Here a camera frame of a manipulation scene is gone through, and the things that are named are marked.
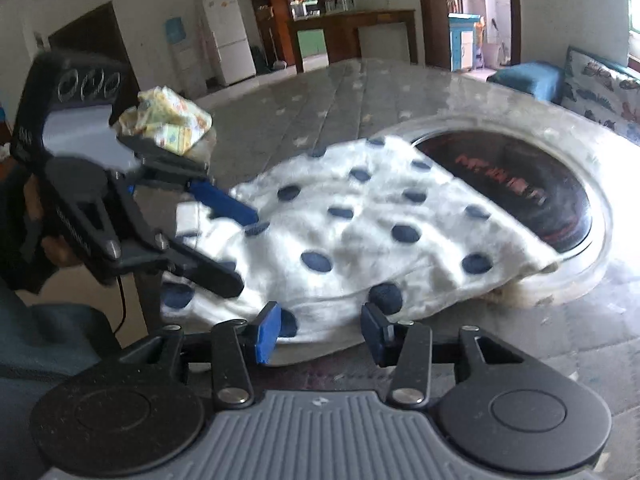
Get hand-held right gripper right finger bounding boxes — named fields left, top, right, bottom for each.
left=360, top=302, right=527, bottom=409

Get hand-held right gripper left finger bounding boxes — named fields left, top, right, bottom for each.
left=117, top=301, right=282, bottom=409

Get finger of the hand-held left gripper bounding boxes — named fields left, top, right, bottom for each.
left=117, top=132, right=260, bottom=227
left=112, top=232, right=246, bottom=300

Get white polka-dot pants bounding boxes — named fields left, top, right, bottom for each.
left=159, top=135, right=563, bottom=346

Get person's left hand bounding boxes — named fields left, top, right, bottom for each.
left=24, top=177, right=83, bottom=267

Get colourful folded cloth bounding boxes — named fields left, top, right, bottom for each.
left=118, top=86, right=214, bottom=157

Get water dispenser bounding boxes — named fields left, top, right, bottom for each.
left=164, top=16, right=199, bottom=97

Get dark wooden door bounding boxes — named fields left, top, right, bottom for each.
left=47, top=1, right=137, bottom=97

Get person's blue clothing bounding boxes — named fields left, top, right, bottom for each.
left=0, top=157, right=123, bottom=480

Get white refrigerator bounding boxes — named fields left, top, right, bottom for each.
left=201, top=0, right=257, bottom=87

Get round built-in cooktop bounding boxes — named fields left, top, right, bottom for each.
left=372, top=116, right=615, bottom=307

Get wooden counter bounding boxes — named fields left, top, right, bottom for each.
left=291, top=9, right=419, bottom=74

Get small blue cabinet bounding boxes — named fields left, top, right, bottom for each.
left=446, top=12, right=485, bottom=72

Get blue sofa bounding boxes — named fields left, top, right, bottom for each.
left=486, top=61, right=567, bottom=104

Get butterfly print cushion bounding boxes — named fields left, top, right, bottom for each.
left=561, top=46, right=640, bottom=147

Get black cable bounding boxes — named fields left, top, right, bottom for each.
left=111, top=277, right=127, bottom=337

